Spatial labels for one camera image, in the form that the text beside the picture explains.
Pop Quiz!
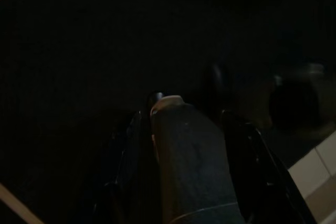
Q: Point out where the dark robot leg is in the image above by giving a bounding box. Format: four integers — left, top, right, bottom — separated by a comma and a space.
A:
267, 62, 329, 130

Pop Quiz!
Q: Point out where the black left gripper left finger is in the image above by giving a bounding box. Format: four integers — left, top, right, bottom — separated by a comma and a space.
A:
91, 110, 148, 224

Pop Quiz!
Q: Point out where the dark floor mat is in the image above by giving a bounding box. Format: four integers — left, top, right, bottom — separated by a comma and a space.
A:
0, 0, 336, 224

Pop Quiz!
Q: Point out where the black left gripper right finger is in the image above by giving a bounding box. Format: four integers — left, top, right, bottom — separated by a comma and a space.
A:
221, 110, 311, 224

